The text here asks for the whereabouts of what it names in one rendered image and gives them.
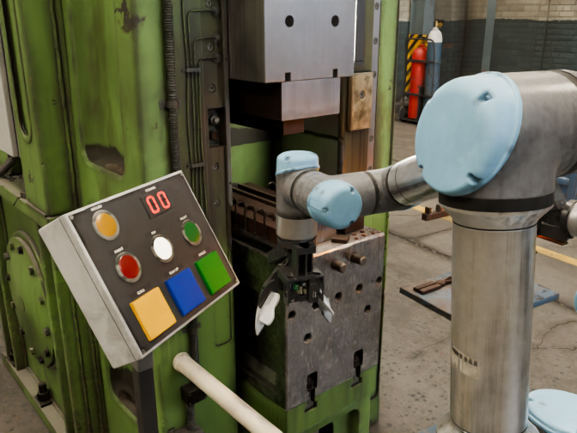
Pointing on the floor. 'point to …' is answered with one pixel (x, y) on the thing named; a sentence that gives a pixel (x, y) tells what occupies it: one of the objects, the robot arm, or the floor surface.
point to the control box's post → (145, 394)
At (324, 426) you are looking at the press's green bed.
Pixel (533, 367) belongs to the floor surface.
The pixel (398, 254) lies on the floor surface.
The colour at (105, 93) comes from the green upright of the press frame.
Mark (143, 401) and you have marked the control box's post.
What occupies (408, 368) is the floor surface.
